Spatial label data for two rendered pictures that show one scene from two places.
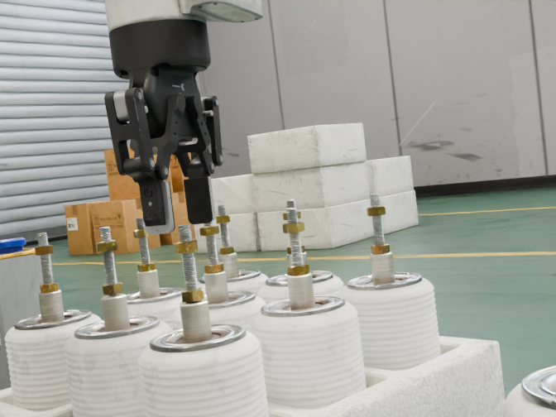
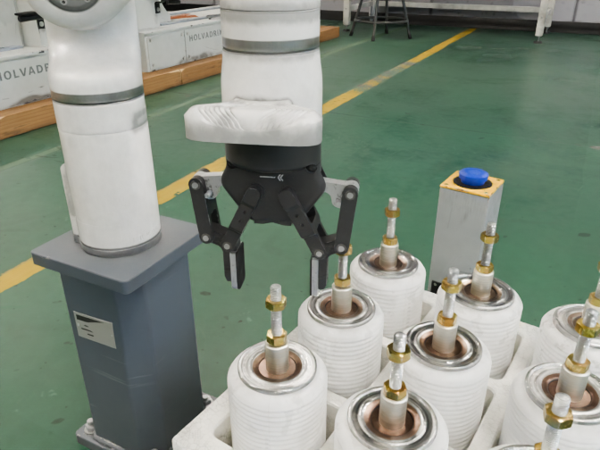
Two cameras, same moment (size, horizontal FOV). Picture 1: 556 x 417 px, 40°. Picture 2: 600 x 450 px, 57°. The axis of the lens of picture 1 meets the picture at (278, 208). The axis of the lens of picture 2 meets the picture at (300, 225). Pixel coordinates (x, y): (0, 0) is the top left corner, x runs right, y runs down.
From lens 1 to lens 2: 0.67 m
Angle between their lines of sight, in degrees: 78
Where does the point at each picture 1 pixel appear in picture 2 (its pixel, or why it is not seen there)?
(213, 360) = (232, 389)
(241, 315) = (412, 374)
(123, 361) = (303, 333)
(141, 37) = not seen: hidden behind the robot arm
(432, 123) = not seen: outside the picture
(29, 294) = (460, 223)
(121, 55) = not seen: hidden behind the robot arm
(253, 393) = (257, 433)
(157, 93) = (230, 182)
